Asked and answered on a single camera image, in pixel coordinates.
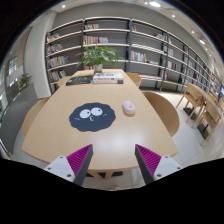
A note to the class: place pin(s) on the thick white book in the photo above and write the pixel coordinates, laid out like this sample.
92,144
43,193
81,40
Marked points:
108,81

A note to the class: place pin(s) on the dark cloud-shaped mouse pad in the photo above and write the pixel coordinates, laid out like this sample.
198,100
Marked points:
96,121

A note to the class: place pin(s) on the black book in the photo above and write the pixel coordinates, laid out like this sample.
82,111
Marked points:
79,80

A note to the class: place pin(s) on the pink computer mouse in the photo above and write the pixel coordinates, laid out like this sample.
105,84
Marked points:
128,107

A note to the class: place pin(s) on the green potted plant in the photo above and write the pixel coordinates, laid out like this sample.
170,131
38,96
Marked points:
98,56

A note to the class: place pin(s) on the small green plant on counter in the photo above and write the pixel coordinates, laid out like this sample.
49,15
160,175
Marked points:
25,80

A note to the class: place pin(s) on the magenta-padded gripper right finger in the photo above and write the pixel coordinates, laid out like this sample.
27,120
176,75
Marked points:
165,166

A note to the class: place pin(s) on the group of ceiling lights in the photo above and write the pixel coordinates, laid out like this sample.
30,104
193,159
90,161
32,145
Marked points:
154,4

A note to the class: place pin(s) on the group of wooden slat chairs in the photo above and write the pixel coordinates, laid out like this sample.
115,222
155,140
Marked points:
196,100

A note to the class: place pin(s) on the grey bookshelf unit with books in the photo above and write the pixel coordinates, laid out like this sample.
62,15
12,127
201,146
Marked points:
110,36

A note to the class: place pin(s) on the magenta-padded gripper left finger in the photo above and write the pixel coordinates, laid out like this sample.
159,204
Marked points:
63,166

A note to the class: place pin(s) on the white illustrated book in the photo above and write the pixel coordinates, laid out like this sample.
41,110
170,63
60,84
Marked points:
108,76

